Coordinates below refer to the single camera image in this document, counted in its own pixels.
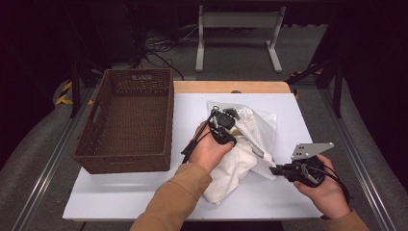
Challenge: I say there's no white metal stand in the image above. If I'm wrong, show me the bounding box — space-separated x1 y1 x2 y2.
194 4 288 74

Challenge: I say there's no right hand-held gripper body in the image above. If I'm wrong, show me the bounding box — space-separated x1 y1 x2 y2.
276 141 336 189

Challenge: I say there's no yellow black striped tape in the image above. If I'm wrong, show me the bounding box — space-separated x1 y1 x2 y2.
55 81 95 106
290 65 323 78

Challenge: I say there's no white garment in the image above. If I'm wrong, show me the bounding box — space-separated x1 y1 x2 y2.
201 141 260 206

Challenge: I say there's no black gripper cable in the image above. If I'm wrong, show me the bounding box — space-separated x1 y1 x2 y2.
321 164 353 205
180 110 215 166

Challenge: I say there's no person's right hand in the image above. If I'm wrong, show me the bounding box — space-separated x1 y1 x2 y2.
293 153 352 220

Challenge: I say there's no person's left hand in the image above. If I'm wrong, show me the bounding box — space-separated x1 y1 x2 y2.
188 120 235 174

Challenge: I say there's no tangle of black floor cables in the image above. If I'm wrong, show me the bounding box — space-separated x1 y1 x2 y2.
138 25 200 81

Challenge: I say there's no black stand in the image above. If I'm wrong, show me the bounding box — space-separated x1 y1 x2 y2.
65 47 107 118
285 59 345 119

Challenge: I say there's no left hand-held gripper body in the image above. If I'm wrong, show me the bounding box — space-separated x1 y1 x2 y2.
209 107 239 147

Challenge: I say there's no white mesh laundry bag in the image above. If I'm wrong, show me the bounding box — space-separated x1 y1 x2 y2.
206 100 279 181

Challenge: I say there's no brown woven basket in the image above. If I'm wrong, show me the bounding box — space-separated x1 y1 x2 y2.
72 67 175 175

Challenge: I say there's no metal floor rail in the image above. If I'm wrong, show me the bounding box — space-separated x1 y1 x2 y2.
11 86 99 231
320 86 400 231

